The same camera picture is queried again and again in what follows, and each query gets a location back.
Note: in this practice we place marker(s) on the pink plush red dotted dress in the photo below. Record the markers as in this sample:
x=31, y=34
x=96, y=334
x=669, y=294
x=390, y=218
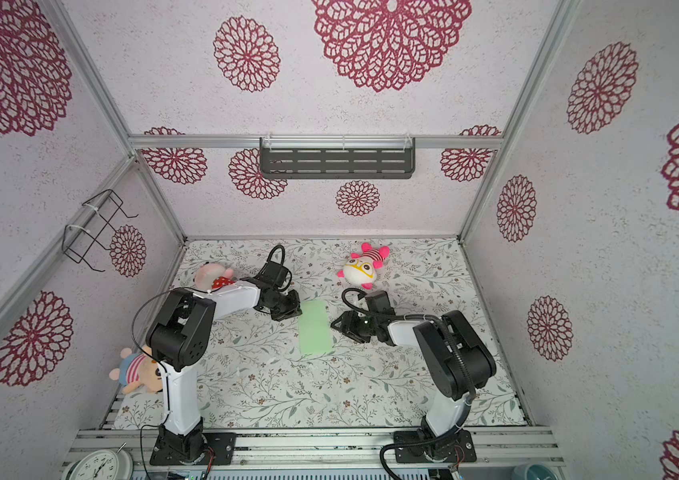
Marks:
x=212, y=276

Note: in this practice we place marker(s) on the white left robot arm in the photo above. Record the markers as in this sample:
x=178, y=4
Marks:
x=180, y=334

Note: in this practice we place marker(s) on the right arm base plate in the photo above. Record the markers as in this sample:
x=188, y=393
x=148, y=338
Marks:
x=458, y=448

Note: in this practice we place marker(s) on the white pink owl plush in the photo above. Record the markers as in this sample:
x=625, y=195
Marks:
x=362, y=268

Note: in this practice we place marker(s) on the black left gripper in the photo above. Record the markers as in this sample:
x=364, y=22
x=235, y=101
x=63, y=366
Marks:
x=292, y=311

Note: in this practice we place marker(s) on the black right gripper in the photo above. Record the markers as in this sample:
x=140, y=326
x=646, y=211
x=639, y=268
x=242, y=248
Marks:
x=349, y=325

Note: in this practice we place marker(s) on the teal cup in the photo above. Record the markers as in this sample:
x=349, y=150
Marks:
x=534, y=471

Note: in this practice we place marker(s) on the striped hat doll plush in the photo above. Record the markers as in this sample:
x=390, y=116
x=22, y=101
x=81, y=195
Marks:
x=137, y=369

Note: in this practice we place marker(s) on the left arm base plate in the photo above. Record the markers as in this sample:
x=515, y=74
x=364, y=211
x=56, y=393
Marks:
x=193, y=449

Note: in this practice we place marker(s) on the light green paper sheet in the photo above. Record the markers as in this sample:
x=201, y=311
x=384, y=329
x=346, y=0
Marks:
x=314, y=333

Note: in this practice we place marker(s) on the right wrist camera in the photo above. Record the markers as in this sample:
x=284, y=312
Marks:
x=378, y=304

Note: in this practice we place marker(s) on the white analog clock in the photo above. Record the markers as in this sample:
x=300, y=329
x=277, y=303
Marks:
x=104, y=464

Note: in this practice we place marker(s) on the black wire wall rack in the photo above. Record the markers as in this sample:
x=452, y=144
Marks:
x=99, y=213

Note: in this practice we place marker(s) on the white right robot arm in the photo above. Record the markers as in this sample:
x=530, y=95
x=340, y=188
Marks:
x=457, y=360

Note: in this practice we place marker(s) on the grey wall shelf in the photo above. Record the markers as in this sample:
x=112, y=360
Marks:
x=338, y=160

